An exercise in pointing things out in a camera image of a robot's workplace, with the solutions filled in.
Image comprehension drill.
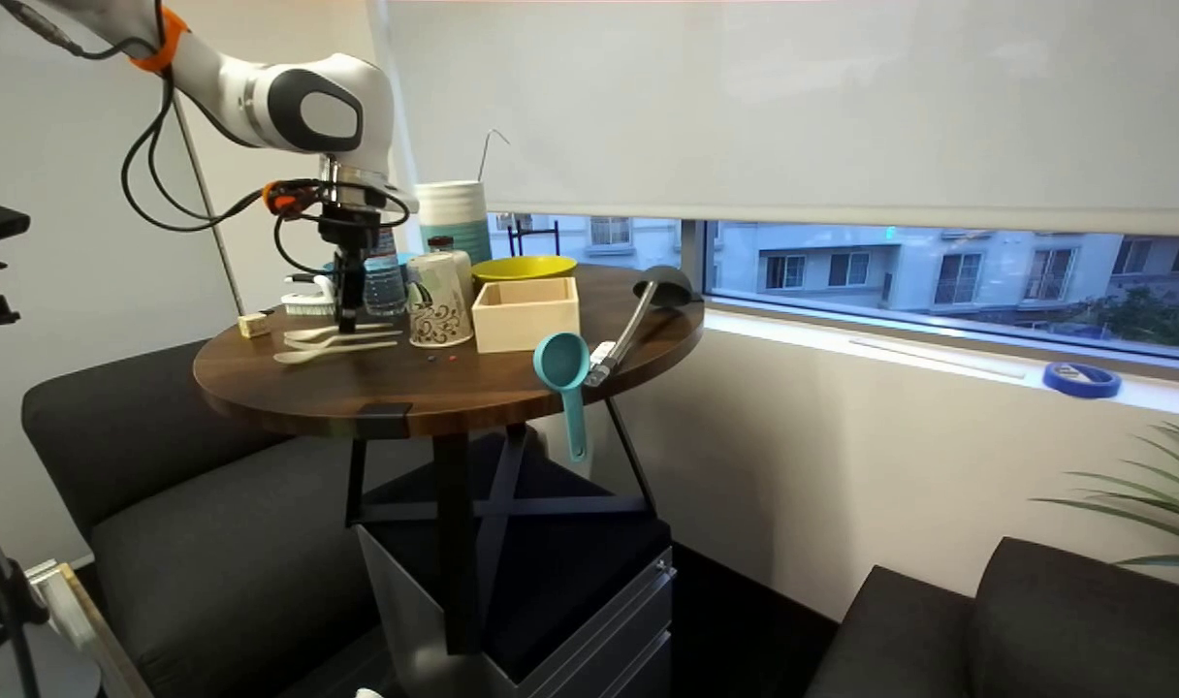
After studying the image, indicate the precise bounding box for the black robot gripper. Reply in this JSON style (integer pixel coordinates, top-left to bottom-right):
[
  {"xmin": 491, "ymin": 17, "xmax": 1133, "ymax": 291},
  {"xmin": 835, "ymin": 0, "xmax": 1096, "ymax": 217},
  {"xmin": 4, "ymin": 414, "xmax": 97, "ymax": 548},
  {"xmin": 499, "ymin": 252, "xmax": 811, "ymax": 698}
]
[{"xmin": 318, "ymin": 208, "xmax": 389, "ymax": 328}]

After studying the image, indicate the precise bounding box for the white plastic fork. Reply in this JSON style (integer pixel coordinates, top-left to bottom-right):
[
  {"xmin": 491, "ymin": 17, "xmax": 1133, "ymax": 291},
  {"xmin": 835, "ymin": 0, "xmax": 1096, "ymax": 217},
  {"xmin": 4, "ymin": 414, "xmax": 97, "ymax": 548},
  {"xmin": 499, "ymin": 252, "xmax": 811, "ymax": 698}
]
[{"xmin": 274, "ymin": 335, "xmax": 407, "ymax": 357}]

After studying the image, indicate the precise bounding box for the clear plastic water bottle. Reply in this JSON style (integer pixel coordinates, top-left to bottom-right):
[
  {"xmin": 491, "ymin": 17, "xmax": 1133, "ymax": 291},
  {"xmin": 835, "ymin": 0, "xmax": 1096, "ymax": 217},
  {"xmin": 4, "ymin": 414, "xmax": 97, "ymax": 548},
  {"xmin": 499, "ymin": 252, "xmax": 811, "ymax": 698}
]
[{"xmin": 361, "ymin": 252, "xmax": 417, "ymax": 326}]

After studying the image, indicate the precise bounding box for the white and teal canister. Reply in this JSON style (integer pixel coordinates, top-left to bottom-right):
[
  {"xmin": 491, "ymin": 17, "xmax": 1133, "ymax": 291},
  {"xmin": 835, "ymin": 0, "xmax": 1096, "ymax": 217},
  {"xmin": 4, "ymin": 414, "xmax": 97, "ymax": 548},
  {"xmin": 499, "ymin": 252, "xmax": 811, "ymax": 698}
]
[{"xmin": 411, "ymin": 174, "xmax": 497, "ymax": 267}]

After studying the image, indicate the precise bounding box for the thin metal pole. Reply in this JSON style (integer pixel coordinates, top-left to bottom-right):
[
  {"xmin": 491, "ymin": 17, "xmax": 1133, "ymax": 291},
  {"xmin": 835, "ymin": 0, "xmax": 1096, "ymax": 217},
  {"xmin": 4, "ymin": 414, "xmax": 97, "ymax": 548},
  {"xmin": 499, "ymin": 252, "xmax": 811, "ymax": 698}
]
[{"xmin": 172, "ymin": 99, "xmax": 252, "ymax": 323}]

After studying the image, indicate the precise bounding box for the yellow bowl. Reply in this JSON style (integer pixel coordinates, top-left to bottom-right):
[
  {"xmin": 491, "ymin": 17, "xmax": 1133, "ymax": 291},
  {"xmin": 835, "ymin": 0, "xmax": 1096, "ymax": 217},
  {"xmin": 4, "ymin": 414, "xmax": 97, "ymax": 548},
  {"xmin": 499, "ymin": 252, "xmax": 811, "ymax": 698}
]
[{"xmin": 471, "ymin": 252, "xmax": 582, "ymax": 291}]

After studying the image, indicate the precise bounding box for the light wooden box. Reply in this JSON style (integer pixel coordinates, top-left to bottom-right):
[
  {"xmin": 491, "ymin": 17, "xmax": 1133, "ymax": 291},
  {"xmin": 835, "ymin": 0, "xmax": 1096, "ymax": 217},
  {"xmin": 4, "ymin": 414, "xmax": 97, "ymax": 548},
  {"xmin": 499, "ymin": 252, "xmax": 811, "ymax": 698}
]
[{"xmin": 471, "ymin": 277, "xmax": 582, "ymax": 357}]

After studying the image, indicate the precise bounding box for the teal plastic scoop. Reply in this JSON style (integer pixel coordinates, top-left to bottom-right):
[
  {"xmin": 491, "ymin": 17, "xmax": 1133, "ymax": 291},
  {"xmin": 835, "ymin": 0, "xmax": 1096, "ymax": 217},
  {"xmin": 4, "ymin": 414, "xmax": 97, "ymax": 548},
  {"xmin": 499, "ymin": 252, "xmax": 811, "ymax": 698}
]
[{"xmin": 530, "ymin": 328, "xmax": 599, "ymax": 464}]

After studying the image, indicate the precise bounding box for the white scrub brush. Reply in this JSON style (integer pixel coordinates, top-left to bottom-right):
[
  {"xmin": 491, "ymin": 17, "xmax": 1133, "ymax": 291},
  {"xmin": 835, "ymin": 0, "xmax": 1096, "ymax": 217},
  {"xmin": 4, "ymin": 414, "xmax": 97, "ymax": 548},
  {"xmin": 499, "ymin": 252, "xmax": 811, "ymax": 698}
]
[{"xmin": 582, "ymin": 277, "xmax": 669, "ymax": 392}]

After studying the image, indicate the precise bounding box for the dark grey sofa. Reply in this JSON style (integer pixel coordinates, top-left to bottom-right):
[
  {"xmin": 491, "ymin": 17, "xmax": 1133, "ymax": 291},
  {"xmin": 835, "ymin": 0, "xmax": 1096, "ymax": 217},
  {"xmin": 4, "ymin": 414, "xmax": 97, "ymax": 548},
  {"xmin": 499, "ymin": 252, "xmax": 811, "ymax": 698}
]
[
  {"xmin": 20, "ymin": 337, "xmax": 411, "ymax": 698},
  {"xmin": 799, "ymin": 535, "xmax": 1179, "ymax": 698}
]

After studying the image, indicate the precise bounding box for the black rounded object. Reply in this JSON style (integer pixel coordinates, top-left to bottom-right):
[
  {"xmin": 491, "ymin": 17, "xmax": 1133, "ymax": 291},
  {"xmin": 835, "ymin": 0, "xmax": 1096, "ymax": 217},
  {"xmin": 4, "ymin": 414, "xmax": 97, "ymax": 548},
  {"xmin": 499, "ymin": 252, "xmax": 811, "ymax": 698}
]
[{"xmin": 627, "ymin": 265, "xmax": 706, "ymax": 319}]

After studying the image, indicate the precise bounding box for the white framed panel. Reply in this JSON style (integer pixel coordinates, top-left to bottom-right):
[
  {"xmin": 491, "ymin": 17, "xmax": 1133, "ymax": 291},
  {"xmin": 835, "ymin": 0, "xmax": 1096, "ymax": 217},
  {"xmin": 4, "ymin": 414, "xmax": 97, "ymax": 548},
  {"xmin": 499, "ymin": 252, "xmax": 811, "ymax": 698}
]
[{"xmin": 25, "ymin": 553, "xmax": 157, "ymax": 698}]

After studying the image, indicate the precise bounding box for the black curved stand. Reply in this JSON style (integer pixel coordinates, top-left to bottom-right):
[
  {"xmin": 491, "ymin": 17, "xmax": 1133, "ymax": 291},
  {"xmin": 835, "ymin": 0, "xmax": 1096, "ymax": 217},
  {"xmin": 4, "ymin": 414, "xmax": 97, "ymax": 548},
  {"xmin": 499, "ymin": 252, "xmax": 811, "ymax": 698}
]
[{"xmin": 0, "ymin": 495, "xmax": 53, "ymax": 676}]

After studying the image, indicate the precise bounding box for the white roller blind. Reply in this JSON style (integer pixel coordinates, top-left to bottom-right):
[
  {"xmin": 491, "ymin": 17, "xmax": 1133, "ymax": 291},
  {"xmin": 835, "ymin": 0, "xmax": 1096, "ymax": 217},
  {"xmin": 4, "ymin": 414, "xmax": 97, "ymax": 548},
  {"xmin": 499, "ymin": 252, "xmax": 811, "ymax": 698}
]
[{"xmin": 378, "ymin": 0, "xmax": 1179, "ymax": 240}]

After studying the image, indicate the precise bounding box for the window glass pane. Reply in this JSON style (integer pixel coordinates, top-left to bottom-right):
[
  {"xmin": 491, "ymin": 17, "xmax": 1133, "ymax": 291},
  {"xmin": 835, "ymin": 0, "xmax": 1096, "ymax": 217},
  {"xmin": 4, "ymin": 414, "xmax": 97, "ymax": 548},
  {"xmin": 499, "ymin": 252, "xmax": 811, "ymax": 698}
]
[{"xmin": 490, "ymin": 208, "xmax": 1179, "ymax": 380}]

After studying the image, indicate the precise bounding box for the blue tape roll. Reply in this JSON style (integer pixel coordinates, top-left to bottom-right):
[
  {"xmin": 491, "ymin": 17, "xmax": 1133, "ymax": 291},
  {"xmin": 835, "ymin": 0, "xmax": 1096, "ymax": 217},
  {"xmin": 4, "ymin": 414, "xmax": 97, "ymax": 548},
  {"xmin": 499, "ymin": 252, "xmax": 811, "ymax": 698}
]
[{"xmin": 1041, "ymin": 357, "xmax": 1125, "ymax": 403}]

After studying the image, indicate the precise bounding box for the green leafy plant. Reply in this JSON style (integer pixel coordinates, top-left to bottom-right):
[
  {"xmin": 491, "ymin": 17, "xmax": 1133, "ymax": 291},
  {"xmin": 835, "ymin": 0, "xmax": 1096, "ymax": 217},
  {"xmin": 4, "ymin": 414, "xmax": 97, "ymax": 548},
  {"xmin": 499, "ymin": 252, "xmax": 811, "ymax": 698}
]
[{"xmin": 1033, "ymin": 420, "xmax": 1179, "ymax": 618}]

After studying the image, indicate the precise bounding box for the orange cable strap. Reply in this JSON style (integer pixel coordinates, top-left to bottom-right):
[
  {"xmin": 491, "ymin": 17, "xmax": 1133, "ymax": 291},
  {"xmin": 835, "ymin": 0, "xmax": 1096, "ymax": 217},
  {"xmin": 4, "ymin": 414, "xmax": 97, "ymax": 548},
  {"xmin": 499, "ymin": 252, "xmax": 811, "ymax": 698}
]
[{"xmin": 132, "ymin": 5, "xmax": 190, "ymax": 77}]

